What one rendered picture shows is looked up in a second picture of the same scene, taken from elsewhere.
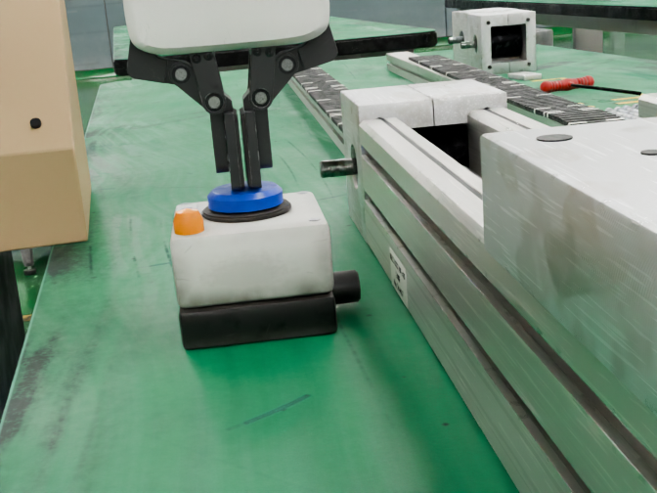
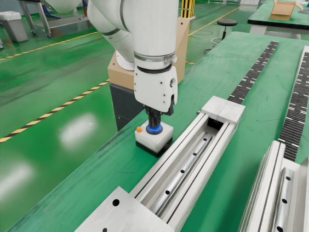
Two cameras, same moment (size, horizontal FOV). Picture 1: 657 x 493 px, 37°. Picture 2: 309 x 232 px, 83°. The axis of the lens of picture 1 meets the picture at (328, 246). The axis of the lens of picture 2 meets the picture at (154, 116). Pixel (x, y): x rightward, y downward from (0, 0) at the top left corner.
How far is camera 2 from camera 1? 0.38 m
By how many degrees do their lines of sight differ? 44
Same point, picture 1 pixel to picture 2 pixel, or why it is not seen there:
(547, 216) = (86, 223)
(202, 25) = (144, 101)
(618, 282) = not seen: outside the picture
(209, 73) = (147, 108)
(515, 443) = not seen: hidden behind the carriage
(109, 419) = (111, 156)
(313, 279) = (154, 149)
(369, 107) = (203, 110)
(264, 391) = (131, 166)
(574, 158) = (96, 218)
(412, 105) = (213, 114)
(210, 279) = (139, 139)
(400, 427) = not seen: hidden behind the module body
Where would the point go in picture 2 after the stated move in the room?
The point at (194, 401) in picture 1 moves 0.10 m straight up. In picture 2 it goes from (122, 160) to (117, 134)
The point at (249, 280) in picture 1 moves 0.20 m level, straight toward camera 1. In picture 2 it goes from (145, 143) to (82, 201)
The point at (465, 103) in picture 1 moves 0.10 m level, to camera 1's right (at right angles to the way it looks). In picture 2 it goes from (225, 119) to (264, 137)
